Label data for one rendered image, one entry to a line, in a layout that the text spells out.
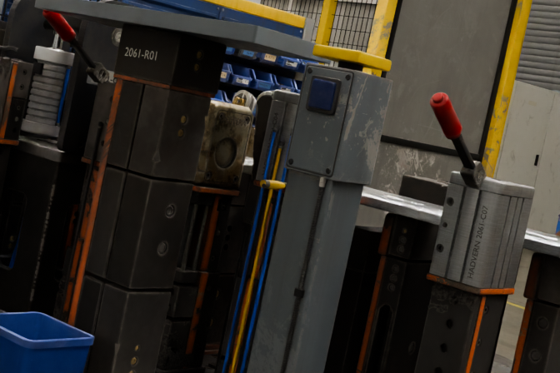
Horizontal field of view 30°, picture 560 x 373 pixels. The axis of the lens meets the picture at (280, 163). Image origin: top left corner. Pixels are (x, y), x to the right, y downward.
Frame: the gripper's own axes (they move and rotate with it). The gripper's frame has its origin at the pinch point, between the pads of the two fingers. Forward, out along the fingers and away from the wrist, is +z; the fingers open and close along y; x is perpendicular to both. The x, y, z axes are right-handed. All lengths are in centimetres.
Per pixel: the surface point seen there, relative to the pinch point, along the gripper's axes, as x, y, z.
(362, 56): -16.0, -5.3, 6.7
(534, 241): -30.2, 19.3, 22.5
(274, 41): -5.3, -4.8, 6.7
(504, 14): 103, 380, -51
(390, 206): -10.6, 22.5, 22.7
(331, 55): -12.5, -5.3, 7.2
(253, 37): -4.6, -7.9, 6.9
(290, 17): 167, 294, -25
